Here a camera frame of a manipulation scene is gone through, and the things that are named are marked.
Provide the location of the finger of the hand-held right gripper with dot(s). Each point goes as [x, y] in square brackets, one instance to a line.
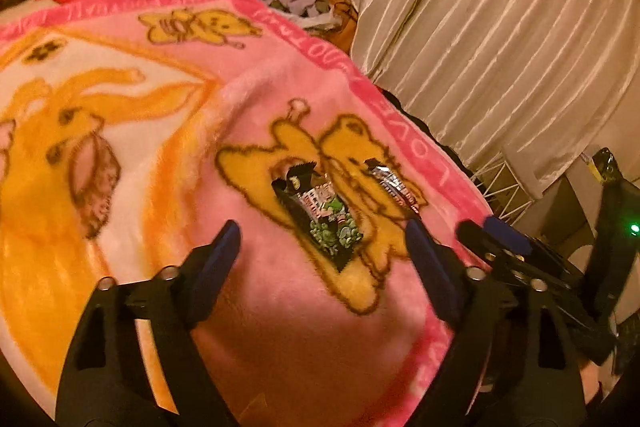
[507, 237]
[480, 247]

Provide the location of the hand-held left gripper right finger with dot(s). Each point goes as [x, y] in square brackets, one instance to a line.
[430, 267]

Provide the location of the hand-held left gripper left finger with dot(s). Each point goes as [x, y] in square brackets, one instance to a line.
[216, 267]

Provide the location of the shiny foil snack wrapper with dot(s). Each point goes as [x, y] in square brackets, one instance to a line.
[392, 187]

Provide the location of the black green snack wrapper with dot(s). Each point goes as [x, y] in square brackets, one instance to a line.
[325, 222]

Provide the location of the pink printed blanket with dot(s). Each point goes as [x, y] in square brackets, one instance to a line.
[200, 107]

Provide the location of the cream satin curtain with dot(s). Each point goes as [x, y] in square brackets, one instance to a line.
[475, 32]

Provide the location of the orange bag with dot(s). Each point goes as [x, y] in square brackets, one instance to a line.
[345, 22]

